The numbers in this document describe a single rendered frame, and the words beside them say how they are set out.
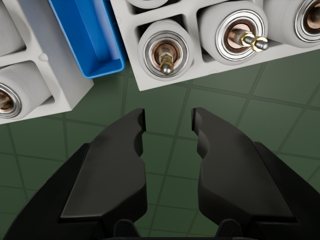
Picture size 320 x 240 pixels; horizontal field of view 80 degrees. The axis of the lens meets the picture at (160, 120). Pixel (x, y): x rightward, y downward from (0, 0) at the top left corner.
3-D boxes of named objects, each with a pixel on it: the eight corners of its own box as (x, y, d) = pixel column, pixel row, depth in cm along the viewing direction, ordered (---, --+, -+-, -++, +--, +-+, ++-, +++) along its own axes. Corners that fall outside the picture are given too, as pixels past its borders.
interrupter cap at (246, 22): (240, -4, 28) (242, -4, 27) (273, 30, 30) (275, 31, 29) (204, 41, 31) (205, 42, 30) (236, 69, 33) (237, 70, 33)
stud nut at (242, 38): (247, 29, 27) (249, 29, 26) (255, 36, 27) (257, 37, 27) (236, 41, 28) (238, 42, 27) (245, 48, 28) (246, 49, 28)
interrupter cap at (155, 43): (189, 74, 34) (190, 75, 33) (146, 79, 34) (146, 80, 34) (187, 26, 30) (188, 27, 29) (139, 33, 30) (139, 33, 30)
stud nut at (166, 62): (163, 75, 26) (163, 77, 26) (157, 64, 26) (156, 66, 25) (176, 68, 26) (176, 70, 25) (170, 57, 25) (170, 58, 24)
